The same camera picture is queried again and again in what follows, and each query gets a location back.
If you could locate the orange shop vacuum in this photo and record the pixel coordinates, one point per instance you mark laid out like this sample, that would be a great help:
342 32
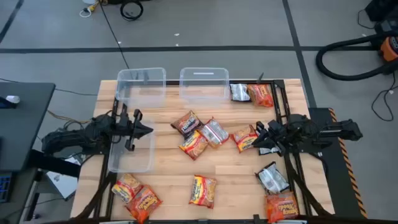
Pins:
388 49

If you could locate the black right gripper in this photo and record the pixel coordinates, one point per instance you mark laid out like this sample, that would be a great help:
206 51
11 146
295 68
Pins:
280 137

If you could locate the black aluminium rig frame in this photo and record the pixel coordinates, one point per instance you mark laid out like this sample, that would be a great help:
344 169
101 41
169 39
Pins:
275 112

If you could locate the black desk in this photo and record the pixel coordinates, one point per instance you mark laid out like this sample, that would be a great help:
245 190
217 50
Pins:
21 130

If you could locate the clear plastic bin white label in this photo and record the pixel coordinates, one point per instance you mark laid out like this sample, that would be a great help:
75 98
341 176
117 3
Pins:
203 91

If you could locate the small white object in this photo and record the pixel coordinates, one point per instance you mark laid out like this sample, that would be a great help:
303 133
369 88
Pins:
13 99

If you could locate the orange Maruchan saucy noodle pack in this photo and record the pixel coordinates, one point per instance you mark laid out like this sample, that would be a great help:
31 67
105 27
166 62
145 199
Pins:
281 208
214 133
143 203
261 95

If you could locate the silver black noodle pack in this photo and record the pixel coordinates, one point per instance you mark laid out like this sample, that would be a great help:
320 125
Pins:
273 180
240 92
268 151

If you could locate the dark brown noodle pack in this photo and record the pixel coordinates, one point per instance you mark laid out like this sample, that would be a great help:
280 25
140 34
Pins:
186 122

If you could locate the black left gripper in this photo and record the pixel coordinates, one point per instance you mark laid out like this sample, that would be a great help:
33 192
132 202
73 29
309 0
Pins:
122 124

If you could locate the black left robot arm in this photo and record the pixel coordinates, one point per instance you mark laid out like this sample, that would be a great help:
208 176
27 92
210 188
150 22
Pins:
77 138

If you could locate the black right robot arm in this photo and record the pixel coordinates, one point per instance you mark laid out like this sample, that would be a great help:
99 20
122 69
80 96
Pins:
339 129

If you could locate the keyboard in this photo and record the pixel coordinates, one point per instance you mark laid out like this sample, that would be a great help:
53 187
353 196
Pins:
4 186

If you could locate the yellow red Maruchan noodle pack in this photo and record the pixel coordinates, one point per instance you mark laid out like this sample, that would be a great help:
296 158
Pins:
202 191
245 138
193 145
126 187

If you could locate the white paper sheet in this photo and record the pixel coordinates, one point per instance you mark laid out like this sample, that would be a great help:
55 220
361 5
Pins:
63 185

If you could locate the black mat hazard stripe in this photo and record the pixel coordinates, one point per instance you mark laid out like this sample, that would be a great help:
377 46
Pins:
339 174

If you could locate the black equipment case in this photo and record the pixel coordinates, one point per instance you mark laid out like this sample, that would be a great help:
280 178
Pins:
384 11

